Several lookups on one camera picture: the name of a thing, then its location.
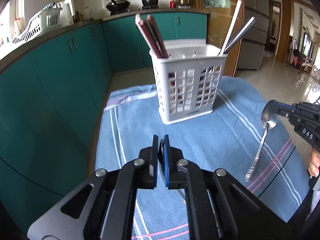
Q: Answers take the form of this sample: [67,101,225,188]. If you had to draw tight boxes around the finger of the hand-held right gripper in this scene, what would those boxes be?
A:
[276,109,300,122]
[271,100,301,112]

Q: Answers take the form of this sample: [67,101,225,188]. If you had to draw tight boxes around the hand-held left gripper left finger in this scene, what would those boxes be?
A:
[27,134,160,240]

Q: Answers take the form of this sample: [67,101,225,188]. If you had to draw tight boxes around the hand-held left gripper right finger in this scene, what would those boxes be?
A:
[159,134,293,240]

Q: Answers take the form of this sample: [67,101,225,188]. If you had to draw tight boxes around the large metal spoon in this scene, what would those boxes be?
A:
[244,99,278,183]

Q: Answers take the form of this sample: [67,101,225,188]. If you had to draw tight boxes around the white plastic utensil basket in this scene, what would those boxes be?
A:
[149,39,228,125]

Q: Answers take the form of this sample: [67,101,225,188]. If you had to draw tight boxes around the steel and white utensil handles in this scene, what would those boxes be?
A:
[221,16,256,55]

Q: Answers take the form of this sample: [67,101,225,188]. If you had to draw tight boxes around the plain cream chopstick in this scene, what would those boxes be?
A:
[218,0,242,55]

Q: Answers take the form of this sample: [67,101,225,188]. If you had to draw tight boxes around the dark red chopstick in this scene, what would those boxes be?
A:
[150,14,172,58]
[146,15,169,58]
[135,14,165,58]

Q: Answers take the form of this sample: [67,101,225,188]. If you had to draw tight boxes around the person's right hand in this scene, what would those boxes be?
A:
[308,147,320,179]

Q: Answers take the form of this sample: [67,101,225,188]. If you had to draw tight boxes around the blue striped cloth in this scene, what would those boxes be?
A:
[95,76,311,240]

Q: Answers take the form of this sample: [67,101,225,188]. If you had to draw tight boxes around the wooden chairs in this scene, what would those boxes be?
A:
[297,52,320,82]

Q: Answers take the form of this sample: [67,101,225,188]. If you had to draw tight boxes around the grey refrigerator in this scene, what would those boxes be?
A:
[236,4,270,71]

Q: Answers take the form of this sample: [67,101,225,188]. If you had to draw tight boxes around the wooden door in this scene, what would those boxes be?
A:
[189,0,244,78]

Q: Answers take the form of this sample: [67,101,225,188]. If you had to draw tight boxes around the green kitchen cabinets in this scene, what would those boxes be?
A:
[0,11,208,212]

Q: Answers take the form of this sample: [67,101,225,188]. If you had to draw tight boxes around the black cooking pot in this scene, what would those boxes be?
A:
[139,0,161,8]

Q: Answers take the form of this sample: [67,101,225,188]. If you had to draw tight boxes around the black wok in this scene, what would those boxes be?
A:
[106,0,131,12]

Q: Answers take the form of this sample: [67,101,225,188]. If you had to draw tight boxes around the white cutting board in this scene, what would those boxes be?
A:
[63,0,76,26]

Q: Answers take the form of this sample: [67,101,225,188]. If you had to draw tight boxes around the white dish rack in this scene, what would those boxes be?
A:
[11,2,63,44]

